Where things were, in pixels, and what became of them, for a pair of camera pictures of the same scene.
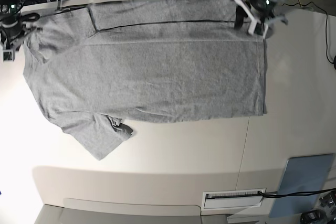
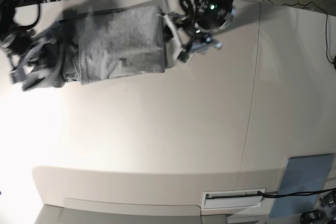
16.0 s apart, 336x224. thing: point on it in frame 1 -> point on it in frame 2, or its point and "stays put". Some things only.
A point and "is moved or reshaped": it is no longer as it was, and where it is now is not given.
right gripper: [260, 8] -> [188, 41]
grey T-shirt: [144, 60] is moved or reshaped
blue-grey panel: [302, 173] stays put
